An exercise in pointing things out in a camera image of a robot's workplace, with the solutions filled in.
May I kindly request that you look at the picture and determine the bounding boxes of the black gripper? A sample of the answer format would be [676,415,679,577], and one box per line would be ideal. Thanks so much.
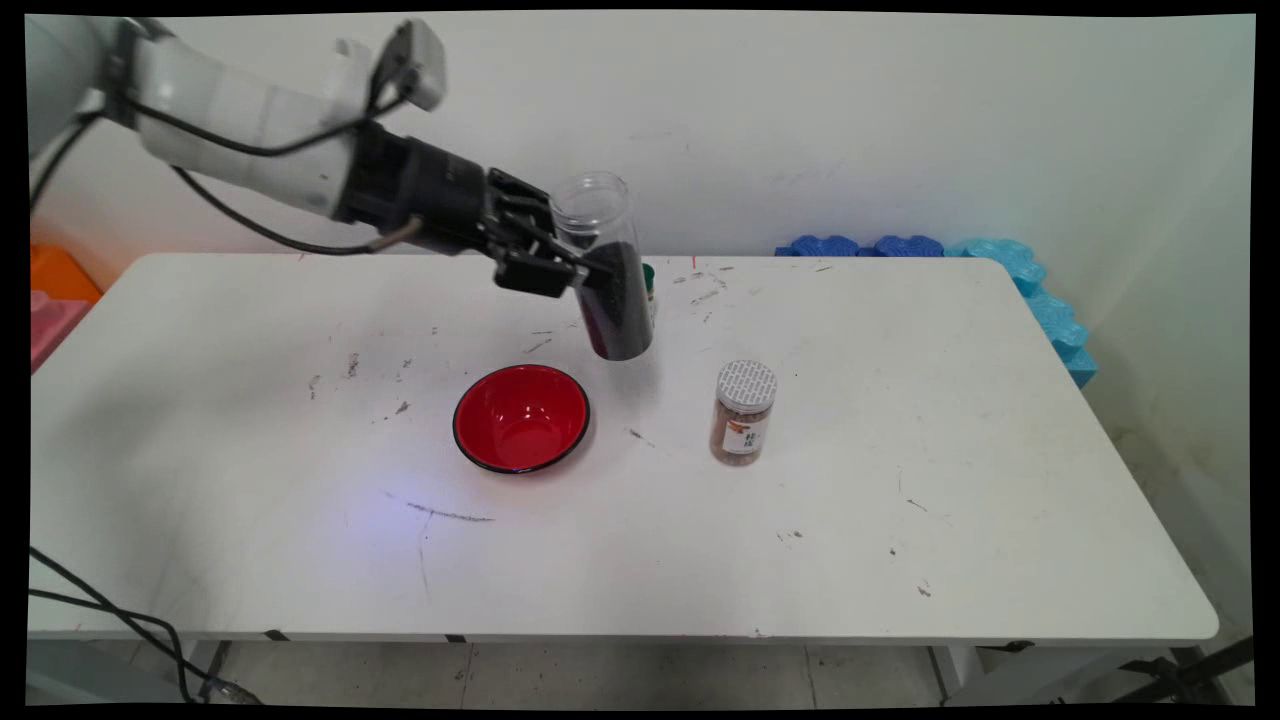
[335,120,590,300]

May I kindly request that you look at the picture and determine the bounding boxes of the tall clear jar black seeds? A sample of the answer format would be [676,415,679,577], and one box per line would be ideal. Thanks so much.
[548,171,656,363]

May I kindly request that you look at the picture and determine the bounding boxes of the red bowl black rim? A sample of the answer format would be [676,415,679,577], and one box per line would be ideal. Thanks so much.
[452,364,592,475]

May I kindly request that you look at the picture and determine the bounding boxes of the brown spice jar white lid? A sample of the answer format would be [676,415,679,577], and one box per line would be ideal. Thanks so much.
[710,360,779,467]

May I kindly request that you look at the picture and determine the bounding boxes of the orange box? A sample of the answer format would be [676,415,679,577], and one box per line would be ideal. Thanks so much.
[30,245,103,306]

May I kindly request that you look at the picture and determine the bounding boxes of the pink box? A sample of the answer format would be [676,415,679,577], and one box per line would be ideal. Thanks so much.
[30,290,91,373]

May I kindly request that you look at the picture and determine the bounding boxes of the cyan foam mat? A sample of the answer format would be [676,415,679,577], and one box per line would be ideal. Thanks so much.
[945,238,1098,389]

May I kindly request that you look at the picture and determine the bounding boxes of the white table leg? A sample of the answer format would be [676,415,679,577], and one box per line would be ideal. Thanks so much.
[178,640,233,701]
[928,645,986,701]

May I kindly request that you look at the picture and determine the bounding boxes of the black stand leg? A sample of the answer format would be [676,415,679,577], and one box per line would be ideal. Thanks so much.
[1110,635,1253,703]

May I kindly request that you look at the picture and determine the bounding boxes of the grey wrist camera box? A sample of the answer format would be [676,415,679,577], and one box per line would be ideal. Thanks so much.
[375,20,447,112]

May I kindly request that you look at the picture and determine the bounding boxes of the black gripper cable grey plug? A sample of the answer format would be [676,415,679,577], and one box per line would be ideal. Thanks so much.
[170,165,426,257]

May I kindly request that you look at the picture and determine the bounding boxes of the black camera cable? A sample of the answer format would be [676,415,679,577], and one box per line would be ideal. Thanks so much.
[28,85,416,216]

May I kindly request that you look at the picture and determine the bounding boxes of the black floor cable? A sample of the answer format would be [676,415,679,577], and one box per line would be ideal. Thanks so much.
[28,545,261,704]

